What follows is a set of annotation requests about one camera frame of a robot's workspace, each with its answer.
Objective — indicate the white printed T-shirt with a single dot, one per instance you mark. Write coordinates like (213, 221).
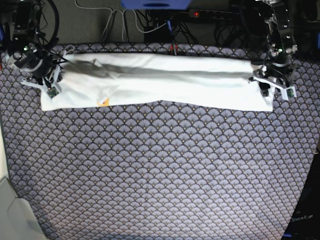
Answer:
(92, 80)

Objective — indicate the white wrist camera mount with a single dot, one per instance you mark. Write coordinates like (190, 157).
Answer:
(50, 84)
(286, 90)

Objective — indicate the red black clamp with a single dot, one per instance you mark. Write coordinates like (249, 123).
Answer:
(174, 50)

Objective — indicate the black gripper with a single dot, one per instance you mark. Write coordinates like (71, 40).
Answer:
(280, 67)
(32, 59)

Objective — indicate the grey plastic bin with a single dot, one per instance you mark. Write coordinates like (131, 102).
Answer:
(17, 220)

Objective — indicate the blue box at top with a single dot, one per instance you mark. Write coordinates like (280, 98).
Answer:
(155, 4)

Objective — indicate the purple fan-pattern table mat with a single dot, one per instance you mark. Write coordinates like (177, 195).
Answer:
(161, 170)

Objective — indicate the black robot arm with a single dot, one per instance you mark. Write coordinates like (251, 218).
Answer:
(23, 42)
(280, 38)

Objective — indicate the black power strip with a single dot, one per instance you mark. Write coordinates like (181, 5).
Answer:
(211, 14)

